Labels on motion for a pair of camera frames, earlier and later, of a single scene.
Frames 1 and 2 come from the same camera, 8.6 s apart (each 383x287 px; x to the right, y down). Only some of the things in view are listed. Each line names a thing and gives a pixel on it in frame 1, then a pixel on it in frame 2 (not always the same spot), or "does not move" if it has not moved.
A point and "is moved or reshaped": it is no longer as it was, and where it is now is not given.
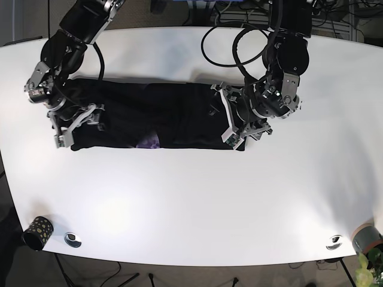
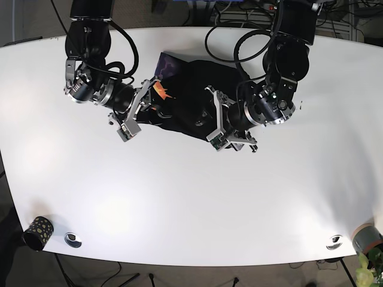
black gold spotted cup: (38, 234) does not move
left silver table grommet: (72, 240) does not move
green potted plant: (370, 273) does not move
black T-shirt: (149, 114) is moved or reshaped
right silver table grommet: (335, 245) does not move
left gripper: (45, 89) -> (122, 99)
